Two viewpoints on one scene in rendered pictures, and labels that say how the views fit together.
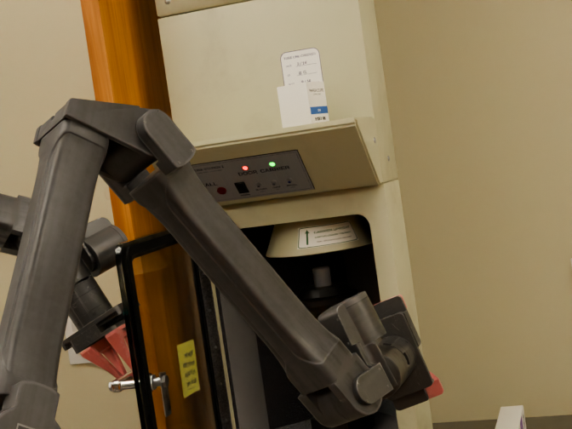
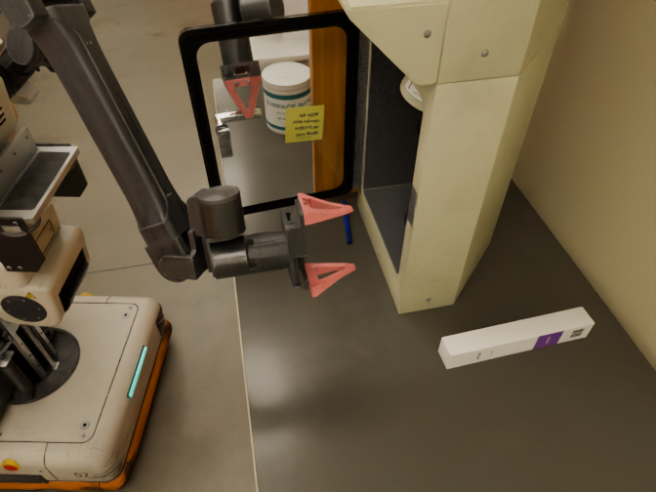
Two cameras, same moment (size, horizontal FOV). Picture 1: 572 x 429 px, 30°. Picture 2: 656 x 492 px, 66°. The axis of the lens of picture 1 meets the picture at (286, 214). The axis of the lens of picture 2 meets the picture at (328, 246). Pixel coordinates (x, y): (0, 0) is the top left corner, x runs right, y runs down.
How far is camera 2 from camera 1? 1.33 m
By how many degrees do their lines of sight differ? 67
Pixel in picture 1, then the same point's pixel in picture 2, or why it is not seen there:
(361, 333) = (203, 226)
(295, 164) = not seen: hidden behind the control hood
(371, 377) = (177, 263)
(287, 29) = not seen: outside the picture
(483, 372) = (633, 267)
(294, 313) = (132, 184)
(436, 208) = not seen: outside the picture
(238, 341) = (392, 118)
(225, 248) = (81, 109)
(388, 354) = (219, 254)
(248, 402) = (389, 160)
